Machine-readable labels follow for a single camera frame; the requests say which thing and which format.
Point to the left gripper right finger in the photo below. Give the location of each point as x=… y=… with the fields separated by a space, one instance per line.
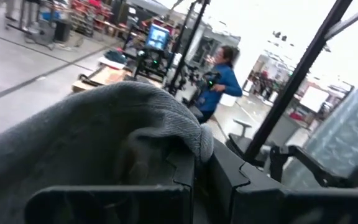
x=259 y=205

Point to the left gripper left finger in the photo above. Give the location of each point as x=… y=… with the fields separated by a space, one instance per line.
x=110 y=205

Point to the grey knit beanie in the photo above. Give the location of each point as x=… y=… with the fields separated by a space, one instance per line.
x=89 y=124

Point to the grey stool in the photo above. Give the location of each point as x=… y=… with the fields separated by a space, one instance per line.
x=242 y=124

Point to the clear plastic wrapped bundle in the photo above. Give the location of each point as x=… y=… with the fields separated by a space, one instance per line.
x=346 y=133

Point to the white board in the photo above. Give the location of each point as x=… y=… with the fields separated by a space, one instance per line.
x=314 y=99

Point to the person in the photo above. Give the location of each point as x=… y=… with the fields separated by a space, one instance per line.
x=222 y=84

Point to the wooden pallet with cardboard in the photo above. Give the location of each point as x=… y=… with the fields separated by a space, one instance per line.
x=104 y=77

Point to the blue bag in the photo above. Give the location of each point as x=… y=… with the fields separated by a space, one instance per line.
x=115 y=56

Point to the lit blue monitor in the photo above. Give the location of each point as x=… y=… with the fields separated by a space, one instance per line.
x=157 y=37

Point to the black trash can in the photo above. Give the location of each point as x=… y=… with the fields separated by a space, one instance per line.
x=62 y=31

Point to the red storage shelves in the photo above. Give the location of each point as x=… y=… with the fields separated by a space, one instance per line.
x=89 y=15

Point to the black frame brace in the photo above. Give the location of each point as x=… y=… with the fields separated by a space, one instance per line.
x=309 y=165

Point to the black rig frame post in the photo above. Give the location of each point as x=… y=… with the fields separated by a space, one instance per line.
x=297 y=77

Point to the black background rig frame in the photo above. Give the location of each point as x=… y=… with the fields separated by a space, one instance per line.
x=188 y=46

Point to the grey frame bar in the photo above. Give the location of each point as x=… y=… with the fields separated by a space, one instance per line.
x=350 y=20

